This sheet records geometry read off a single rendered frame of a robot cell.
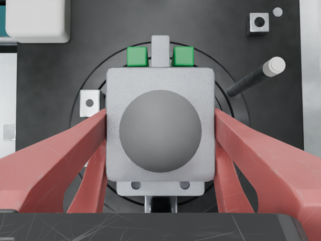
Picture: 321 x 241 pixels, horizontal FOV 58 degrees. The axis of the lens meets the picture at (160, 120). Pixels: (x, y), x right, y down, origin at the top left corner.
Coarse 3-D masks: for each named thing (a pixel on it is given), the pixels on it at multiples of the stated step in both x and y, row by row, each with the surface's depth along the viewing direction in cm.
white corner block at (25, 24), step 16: (16, 0) 22; (32, 0) 22; (48, 0) 22; (64, 0) 23; (16, 16) 22; (32, 16) 22; (48, 16) 22; (64, 16) 23; (16, 32) 22; (32, 32) 22; (48, 32) 22; (64, 32) 23
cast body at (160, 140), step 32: (160, 64) 15; (128, 96) 11; (160, 96) 10; (192, 96) 11; (128, 128) 10; (160, 128) 10; (192, 128) 10; (128, 160) 11; (160, 160) 10; (192, 160) 11; (128, 192) 14; (160, 192) 14; (192, 192) 14
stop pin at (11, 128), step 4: (8, 124) 24; (12, 124) 24; (4, 128) 24; (8, 128) 24; (12, 128) 24; (4, 132) 24; (8, 132) 24; (12, 132) 24; (4, 136) 24; (8, 136) 24; (12, 136) 24; (4, 140) 24; (8, 140) 24; (12, 140) 24
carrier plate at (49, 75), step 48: (96, 0) 24; (144, 0) 24; (192, 0) 25; (240, 0) 25; (288, 0) 25; (48, 48) 24; (96, 48) 24; (240, 48) 24; (288, 48) 24; (48, 96) 24; (288, 96) 24
